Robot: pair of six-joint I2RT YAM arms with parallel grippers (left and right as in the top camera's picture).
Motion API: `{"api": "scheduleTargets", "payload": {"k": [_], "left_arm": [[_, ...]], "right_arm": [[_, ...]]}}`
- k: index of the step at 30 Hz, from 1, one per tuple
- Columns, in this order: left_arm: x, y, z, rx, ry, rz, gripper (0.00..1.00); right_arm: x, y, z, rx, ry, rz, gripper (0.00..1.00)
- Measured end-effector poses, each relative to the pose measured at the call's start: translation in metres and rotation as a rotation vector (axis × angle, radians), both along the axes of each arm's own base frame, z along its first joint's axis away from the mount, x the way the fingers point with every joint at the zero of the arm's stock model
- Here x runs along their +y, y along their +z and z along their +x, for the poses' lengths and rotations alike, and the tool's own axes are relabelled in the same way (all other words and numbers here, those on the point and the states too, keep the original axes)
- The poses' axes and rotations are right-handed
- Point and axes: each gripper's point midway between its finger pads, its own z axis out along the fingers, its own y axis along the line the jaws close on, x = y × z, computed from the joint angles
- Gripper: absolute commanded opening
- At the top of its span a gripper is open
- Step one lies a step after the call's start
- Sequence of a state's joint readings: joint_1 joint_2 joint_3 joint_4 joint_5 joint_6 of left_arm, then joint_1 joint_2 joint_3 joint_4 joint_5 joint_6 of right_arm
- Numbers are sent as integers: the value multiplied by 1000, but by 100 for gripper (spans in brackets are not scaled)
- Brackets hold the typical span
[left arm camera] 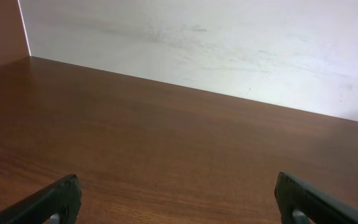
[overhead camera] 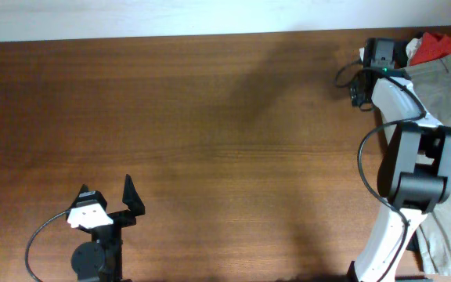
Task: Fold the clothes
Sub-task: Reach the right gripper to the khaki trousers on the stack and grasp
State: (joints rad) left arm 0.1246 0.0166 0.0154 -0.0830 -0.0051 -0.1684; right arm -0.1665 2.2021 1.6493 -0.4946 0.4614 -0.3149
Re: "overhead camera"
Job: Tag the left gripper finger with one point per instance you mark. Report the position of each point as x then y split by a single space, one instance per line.
131 198
83 189

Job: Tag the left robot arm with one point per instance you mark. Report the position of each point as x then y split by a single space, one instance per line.
100 259

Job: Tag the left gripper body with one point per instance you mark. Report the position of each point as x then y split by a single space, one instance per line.
112 233

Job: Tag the white cloth piece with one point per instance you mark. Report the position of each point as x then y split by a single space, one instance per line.
412 48

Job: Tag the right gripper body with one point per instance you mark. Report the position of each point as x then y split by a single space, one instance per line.
360 94

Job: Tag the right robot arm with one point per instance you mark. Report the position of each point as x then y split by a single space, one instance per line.
415 173

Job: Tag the red garment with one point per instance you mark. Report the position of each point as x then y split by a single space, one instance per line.
434 47

